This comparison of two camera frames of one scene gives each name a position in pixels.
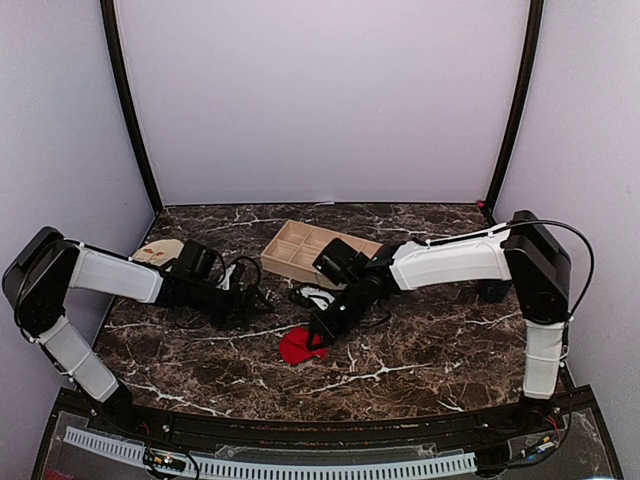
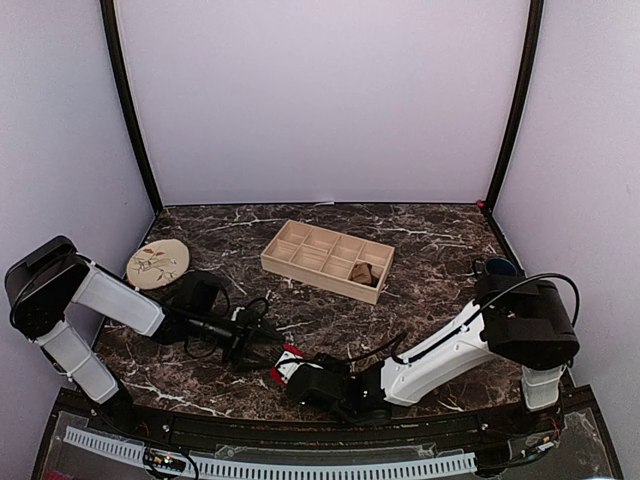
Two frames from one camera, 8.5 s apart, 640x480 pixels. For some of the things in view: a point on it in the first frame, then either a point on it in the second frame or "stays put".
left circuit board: (164, 461) stays put
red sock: (294, 346) -> (274, 373)
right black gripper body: (347, 317) -> (343, 417)
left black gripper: (234, 309) -> (236, 346)
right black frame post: (534, 43) stays put
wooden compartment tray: (296, 247) stays put
